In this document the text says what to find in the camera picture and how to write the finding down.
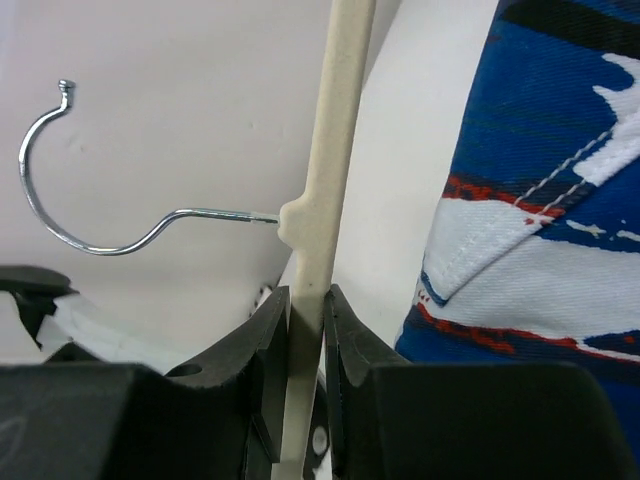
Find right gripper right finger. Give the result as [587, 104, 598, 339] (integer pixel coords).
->
[323, 284, 409, 479]

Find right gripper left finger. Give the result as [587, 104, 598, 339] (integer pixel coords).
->
[168, 287, 290, 479]

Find cream plastic clothes hanger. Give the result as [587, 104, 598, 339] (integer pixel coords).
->
[18, 1, 376, 479]

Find blue patterned trousers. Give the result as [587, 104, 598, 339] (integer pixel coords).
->
[394, 0, 640, 391]

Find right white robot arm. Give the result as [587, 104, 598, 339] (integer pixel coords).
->
[1, 266, 289, 479]

